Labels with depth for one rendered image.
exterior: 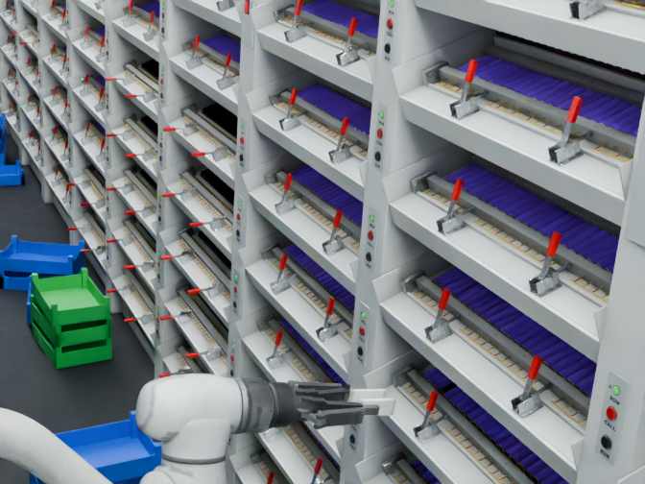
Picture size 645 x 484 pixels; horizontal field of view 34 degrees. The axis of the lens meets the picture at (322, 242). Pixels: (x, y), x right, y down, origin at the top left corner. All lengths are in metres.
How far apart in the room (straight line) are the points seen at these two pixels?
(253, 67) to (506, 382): 1.11
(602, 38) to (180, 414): 0.82
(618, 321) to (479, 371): 0.39
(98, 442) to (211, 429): 1.35
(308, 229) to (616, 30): 1.09
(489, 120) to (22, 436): 0.84
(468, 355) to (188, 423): 0.48
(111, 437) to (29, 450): 1.50
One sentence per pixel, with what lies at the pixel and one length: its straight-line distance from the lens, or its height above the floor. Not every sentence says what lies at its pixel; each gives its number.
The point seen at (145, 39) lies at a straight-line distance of 3.42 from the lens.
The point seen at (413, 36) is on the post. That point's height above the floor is 1.43.
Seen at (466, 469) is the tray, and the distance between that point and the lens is 1.83.
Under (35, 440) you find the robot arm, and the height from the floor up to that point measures 0.94.
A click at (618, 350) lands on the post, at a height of 1.13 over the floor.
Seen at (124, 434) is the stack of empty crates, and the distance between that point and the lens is 2.99.
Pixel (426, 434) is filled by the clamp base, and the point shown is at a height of 0.75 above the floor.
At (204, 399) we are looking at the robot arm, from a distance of 1.64.
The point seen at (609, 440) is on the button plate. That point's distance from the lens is 1.44.
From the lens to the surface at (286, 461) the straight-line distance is 2.56.
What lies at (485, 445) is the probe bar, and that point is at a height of 0.78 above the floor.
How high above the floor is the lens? 1.69
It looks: 20 degrees down
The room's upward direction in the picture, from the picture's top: 4 degrees clockwise
